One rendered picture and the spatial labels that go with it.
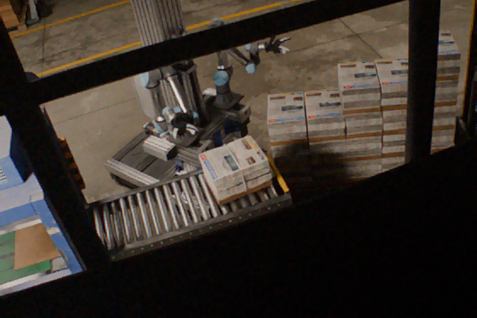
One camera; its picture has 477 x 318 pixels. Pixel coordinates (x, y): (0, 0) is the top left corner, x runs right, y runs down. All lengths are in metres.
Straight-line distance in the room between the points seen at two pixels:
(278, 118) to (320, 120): 0.31
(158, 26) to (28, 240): 1.75
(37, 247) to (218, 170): 1.33
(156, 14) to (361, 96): 1.58
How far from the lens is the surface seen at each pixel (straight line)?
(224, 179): 3.39
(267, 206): 3.47
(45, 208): 2.90
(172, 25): 3.99
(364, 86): 3.96
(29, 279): 3.61
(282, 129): 4.10
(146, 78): 3.75
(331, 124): 4.11
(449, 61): 3.97
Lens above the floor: 3.26
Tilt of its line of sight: 38 degrees down
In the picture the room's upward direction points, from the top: 11 degrees counter-clockwise
